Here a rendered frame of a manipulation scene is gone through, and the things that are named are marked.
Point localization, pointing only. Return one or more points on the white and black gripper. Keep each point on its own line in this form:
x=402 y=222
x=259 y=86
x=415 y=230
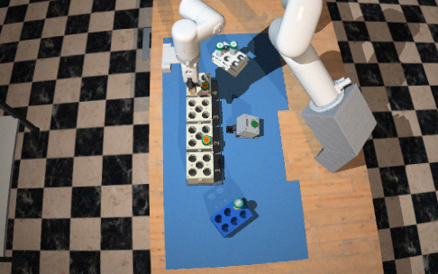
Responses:
x=191 y=74

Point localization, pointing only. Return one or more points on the white bucket adapter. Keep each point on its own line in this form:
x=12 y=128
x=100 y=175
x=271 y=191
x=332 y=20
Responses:
x=199 y=93
x=195 y=132
x=200 y=162
x=199 y=108

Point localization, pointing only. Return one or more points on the white tube rack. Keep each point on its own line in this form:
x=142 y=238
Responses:
x=232 y=65

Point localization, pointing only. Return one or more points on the blue tube rack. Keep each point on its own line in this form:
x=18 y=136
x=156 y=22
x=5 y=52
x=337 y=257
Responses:
x=225 y=218

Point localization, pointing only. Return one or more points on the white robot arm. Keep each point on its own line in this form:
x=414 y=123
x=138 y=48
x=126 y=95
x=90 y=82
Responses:
x=291 y=34

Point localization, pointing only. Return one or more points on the blue bench mat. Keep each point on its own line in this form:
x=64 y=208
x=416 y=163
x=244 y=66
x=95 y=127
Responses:
x=252 y=169

